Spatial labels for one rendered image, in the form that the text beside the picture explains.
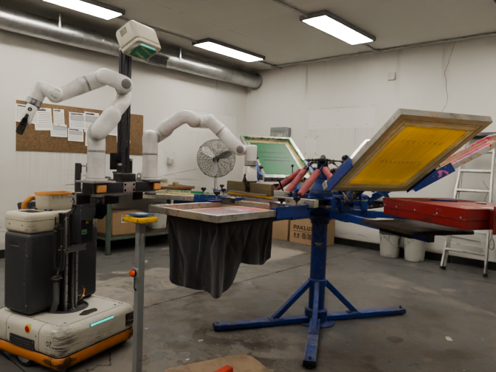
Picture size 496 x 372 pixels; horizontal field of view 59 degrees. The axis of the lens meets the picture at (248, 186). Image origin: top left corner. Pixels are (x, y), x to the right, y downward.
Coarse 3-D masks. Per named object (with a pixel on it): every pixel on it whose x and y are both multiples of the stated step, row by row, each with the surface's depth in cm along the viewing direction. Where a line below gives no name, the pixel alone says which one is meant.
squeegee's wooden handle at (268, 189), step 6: (228, 180) 294; (228, 186) 293; (234, 186) 289; (240, 186) 286; (252, 186) 279; (258, 186) 275; (264, 186) 272; (270, 186) 269; (252, 192) 279; (258, 192) 275; (264, 192) 272; (270, 192) 269
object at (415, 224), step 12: (324, 216) 337; (336, 216) 320; (348, 216) 305; (360, 216) 298; (384, 228) 237; (396, 228) 228; (408, 228) 230; (420, 228) 231; (432, 228) 233; (444, 228) 235; (456, 228) 237; (420, 240) 236; (432, 240) 232
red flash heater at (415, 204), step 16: (384, 208) 234; (400, 208) 221; (416, 208) 210; (432, 208) 200; (448, 208) 190; (464, 208) 183; (480, 208) 186; (448, 224) 191; (464, 224) 182; (480, 224) 184
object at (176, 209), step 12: (168, 204) 266; (180, 204) 273; (192, 204) 280; (204, 204) 288; (216, 204) 296; (228, 204) 305; (240, 204) 312; (252, 204) 304; (264, 204) 297; (180, 216) 240; (192, 216) 233; (204, 216) 227; (216, 216) 221; (228, 216) 227; (240, 216) 234; (252, 216) 241; (264, 216) 249
